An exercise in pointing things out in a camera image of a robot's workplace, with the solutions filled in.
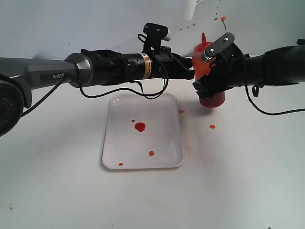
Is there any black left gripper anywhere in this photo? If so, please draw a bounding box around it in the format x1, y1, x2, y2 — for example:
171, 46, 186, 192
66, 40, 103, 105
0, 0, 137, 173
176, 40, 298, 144
122, 22, 194, 80

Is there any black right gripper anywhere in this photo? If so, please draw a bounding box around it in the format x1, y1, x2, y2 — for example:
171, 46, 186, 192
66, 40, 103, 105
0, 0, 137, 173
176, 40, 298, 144
202, 32, 250, 92

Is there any red sauce squeeze bottle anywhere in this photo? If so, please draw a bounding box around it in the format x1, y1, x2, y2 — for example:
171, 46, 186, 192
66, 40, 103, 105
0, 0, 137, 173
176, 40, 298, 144
192, 31, 225, 108

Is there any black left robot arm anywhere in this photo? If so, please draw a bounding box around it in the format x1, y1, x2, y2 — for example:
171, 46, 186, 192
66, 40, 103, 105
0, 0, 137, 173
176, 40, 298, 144
0, 23, 194, 135

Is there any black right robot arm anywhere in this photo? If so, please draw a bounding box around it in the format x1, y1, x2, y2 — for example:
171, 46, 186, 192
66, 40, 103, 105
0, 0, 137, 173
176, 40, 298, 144
193, 32, 305, 98

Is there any white rectangular plastic tray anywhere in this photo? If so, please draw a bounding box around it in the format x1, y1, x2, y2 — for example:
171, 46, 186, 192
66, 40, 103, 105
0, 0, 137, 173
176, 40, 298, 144
102, 93, 185, 170

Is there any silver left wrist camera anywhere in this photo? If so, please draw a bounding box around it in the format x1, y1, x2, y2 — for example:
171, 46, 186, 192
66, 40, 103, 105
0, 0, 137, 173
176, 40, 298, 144
162, 29, 172, 42

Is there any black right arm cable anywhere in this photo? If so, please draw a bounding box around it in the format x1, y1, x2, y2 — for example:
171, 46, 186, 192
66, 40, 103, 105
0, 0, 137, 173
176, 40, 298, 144
240, 39, 305, 115

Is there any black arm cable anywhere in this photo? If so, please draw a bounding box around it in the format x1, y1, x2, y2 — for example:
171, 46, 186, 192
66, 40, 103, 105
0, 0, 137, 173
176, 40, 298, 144
21, 33, 169, 117
240, 39, 305, 115

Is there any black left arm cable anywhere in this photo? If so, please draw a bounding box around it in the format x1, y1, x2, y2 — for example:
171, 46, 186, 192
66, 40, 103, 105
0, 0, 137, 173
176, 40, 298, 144
21, 33, 169, 117

